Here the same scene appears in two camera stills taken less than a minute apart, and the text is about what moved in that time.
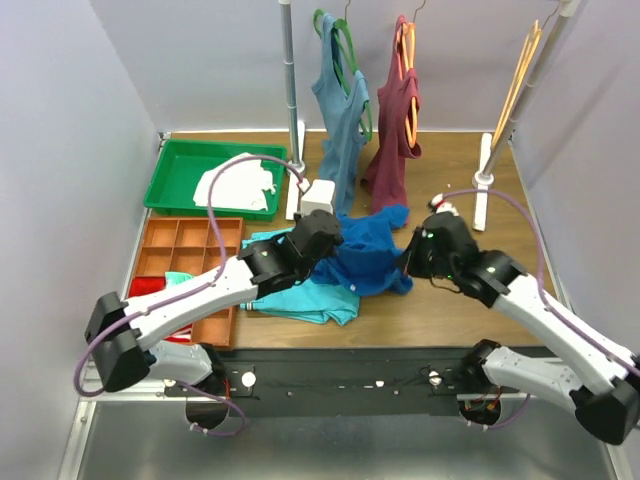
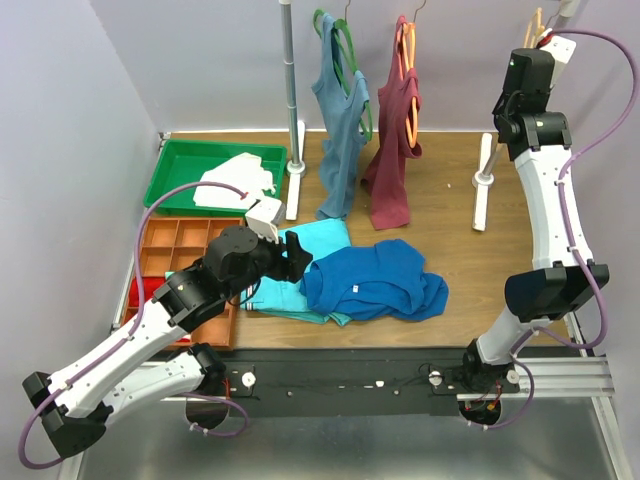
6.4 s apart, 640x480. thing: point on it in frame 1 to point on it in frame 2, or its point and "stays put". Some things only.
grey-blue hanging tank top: [342, 108] stays put
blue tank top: [369, 259] to [385, 279]
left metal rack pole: [287, 15] stays put
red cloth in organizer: [141, 285] stays put
